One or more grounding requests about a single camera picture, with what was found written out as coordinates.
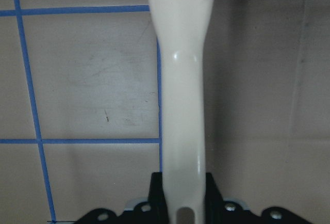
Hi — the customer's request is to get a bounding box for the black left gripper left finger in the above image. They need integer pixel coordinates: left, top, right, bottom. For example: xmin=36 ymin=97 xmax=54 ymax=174
xmin=148 ymin=172 xmax=168 ymax=223

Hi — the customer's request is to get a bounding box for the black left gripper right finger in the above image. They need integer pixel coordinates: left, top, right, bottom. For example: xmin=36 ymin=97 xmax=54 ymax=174
xmin=205 ymin=172 xmax=223 ymax=224

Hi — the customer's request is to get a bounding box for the beige hand brush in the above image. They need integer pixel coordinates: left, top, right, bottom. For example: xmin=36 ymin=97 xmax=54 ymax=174
xmin=148 ymin=0 xmax=214 ymax=223

